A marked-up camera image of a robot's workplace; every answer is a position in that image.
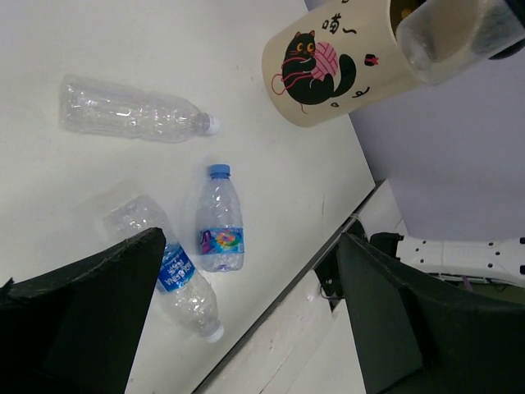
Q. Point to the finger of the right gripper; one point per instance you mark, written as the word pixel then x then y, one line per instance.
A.
pixel 506 29

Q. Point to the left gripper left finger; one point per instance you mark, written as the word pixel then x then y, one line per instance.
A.
pixel 76 329

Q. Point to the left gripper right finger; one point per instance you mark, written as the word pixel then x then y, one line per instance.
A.
pixel 414 333

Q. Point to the clear jar silver lid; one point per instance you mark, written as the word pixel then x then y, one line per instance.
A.
pixel 442 39

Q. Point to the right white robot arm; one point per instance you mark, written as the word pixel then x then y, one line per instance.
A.
pixel 490 262

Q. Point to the beige cat bin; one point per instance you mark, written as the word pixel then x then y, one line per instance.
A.
pixel 337 58

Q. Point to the blue label crushed bottle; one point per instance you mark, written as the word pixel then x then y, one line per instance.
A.
pixel 186 295

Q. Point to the small bottle blue cap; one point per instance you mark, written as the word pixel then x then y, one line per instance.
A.
pixel 220 223

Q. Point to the clear bottle white cap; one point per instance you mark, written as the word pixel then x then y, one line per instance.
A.
pixel 90 106

